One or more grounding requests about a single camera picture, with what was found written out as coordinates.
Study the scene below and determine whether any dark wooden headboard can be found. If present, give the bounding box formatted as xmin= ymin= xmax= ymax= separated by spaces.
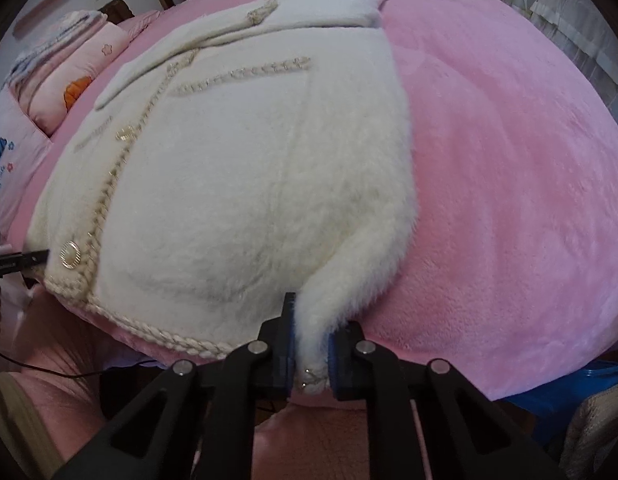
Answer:
xmin=98 ymin=0 xmax=136 ymax=26

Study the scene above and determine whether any black cable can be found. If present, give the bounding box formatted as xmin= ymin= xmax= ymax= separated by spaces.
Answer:
xmin=0 ymin=345 xmax=157 ymax=380

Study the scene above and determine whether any pink printed pillow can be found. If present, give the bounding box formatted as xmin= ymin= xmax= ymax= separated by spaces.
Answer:
xmin=0 ymin=95 xmax=57 ymax=246

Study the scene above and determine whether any blue plastic container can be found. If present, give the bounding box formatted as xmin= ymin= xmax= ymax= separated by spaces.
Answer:
xmin=504 ymin=360 xmax=618 ymax=453

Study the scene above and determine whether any pink bed blanket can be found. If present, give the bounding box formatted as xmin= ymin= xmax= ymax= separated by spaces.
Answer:
xmin=9 ymin=0 xmax=618 ymax=480

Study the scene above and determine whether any beige woven cloth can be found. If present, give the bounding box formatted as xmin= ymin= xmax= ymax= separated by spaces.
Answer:
xmin=559 ymin=390 xmax=618 ymax=480

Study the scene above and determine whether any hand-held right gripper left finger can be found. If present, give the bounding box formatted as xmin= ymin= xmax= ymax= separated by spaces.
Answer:
xmin=51 ymin=292 xmax=297 ymax=480

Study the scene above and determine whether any lace cloth covered furniture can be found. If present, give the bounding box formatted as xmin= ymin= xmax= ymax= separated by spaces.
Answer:
xmin=469 ymin=0 xmax=618 ymax=131

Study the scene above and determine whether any folded floral blanket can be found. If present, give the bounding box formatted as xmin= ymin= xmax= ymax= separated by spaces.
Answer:
xmin=4 ymin=10 xmax=110 ymax=86

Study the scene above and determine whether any white fluffy cardigan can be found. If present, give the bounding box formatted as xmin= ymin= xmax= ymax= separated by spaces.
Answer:
xmin=26 ymin=0 xmax=420 ymax=396

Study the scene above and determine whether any person's olive clothing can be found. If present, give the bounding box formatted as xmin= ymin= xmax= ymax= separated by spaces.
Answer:
xmin=0 ymin=372 xmax=57 ymax=480

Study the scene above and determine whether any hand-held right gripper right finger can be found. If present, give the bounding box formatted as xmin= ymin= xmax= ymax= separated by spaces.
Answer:
xmin=328 ymin=322 xmax=564 ymax=480

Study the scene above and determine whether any pink wall shelf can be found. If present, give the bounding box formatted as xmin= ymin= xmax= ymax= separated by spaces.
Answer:
xmin=13 ymin=0 xmax=72 ymax=36

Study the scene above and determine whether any folded pink quilt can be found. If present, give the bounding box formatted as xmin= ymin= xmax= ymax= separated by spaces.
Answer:
xmin=11 ymin=22 xmax=130 ymax=136

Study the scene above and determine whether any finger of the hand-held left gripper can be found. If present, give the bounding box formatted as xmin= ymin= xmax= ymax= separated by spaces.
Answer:
xmin=0 ymin=248 xmax=50 ymax=277

